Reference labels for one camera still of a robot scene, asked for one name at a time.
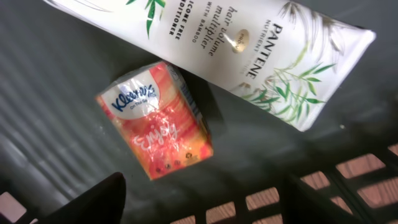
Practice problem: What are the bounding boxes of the orange Kleenex tissue pack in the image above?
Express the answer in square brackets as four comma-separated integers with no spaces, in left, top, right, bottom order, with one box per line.
[96,61,213,180]

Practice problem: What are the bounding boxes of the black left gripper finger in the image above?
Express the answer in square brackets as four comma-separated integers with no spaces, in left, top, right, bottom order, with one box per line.
[38,172,126,224]

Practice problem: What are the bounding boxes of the dark grey plastic basket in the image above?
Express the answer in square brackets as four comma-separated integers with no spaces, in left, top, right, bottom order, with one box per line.
[1,1,397,223]

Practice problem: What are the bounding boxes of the white Pantene conditioner tube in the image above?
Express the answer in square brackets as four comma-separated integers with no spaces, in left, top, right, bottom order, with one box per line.
[50,0,376,131]

